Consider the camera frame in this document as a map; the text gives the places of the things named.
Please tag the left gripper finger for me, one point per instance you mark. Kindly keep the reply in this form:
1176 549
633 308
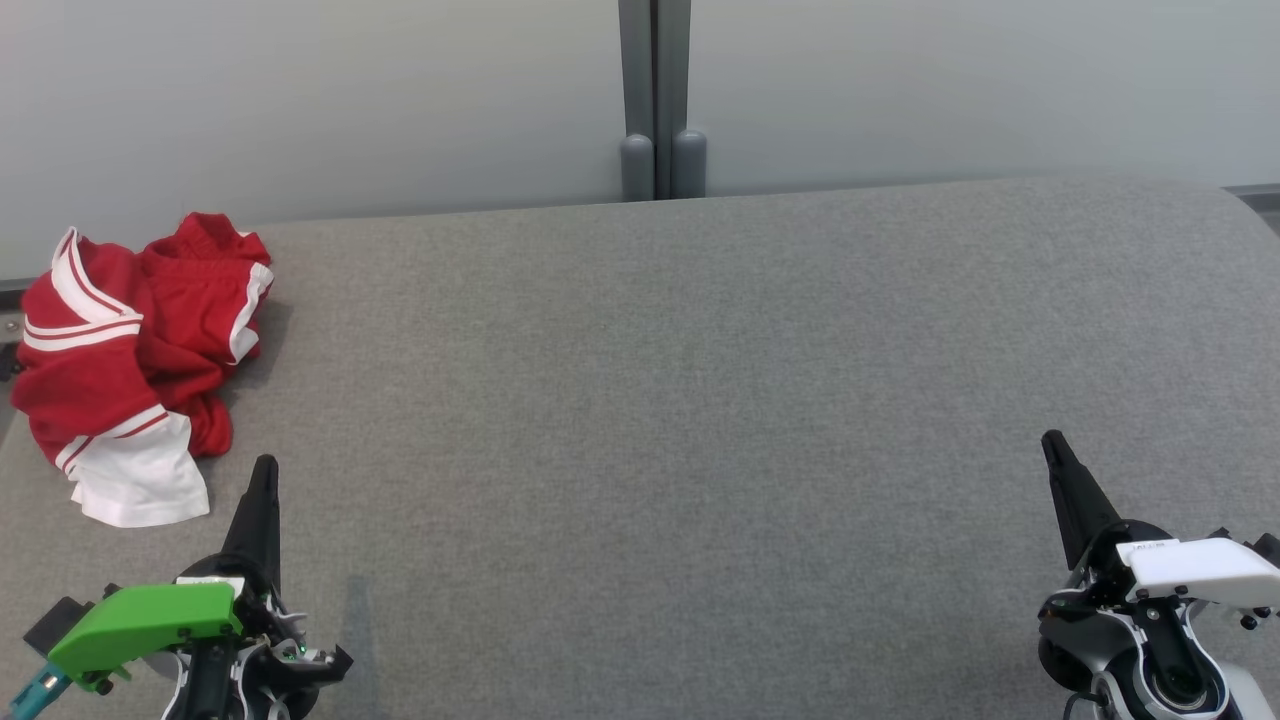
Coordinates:
258 520

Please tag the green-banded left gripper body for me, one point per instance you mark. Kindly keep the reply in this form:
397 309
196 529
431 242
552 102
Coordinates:
150 615

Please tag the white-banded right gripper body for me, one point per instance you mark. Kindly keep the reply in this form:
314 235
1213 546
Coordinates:
1200 570

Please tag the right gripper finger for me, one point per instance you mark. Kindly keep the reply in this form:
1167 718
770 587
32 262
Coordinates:
1080 500

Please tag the red jersey with white sleeves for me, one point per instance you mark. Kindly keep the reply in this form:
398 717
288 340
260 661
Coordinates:
90 390

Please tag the red shorts with white stripes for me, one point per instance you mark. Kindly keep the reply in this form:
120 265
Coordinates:
200 290

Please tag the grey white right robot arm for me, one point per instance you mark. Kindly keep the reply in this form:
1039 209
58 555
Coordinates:
1170 680

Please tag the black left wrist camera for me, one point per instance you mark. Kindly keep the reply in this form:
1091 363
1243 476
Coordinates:
58 622

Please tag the grey partition post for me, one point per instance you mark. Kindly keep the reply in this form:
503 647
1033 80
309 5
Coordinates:
637 150
685 150

